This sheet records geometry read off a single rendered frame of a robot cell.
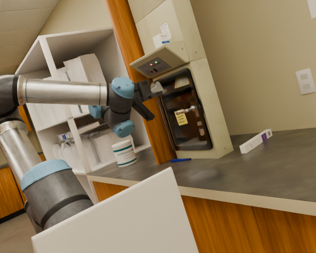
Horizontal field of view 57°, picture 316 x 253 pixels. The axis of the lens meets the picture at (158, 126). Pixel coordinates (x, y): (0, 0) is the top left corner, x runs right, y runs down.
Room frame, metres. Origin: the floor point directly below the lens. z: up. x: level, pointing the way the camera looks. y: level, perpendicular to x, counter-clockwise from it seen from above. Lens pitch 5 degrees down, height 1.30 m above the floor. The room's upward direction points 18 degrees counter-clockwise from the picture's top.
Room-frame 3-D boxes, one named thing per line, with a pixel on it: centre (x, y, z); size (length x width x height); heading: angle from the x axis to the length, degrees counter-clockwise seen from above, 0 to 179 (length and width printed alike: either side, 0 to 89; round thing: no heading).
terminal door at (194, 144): (1.46, -0.13, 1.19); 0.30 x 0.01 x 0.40; 33
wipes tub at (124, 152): (1.90, 0.27, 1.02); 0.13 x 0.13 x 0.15
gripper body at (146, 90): (1.21, 0.04, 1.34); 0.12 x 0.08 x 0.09; 124
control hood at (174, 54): (1.44, -0.09, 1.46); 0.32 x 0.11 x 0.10; 34
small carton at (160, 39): (1.37, -0.14, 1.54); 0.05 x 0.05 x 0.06; 38
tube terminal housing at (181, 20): (1.54, -0.24, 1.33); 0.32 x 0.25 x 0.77; 34
